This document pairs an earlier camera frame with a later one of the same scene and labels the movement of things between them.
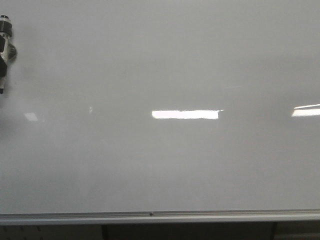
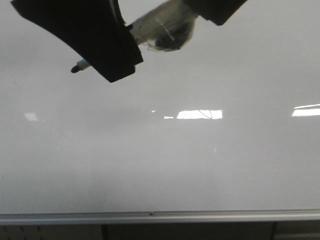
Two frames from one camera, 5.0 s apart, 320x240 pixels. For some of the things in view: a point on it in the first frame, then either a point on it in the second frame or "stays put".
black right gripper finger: (3, 65) → (218, 11)
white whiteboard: (161, 105) stays put
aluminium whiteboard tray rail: (239, 216) stays put
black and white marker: (6, 30) → (165, 29)
